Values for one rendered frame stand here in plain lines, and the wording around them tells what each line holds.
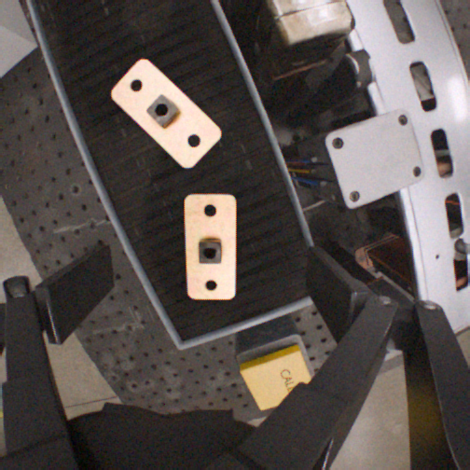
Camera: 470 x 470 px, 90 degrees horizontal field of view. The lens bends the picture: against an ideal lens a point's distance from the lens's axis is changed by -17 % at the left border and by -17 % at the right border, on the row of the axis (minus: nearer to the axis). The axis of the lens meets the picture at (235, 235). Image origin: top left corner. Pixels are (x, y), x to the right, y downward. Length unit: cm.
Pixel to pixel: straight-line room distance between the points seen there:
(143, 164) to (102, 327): 71
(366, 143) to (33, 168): 78
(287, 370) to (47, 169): 73
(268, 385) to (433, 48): 49
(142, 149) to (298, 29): 20
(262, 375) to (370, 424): 224
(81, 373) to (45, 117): 167
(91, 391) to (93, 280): 204
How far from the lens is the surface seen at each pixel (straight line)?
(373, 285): 52
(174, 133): 21
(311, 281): 18
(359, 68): 31
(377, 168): 30
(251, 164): 21
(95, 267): 18
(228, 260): 22
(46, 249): 87
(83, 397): 229
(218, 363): 87
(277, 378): 29
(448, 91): 50
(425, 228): 48
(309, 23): 34
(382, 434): 267
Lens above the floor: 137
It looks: 76 degrees down
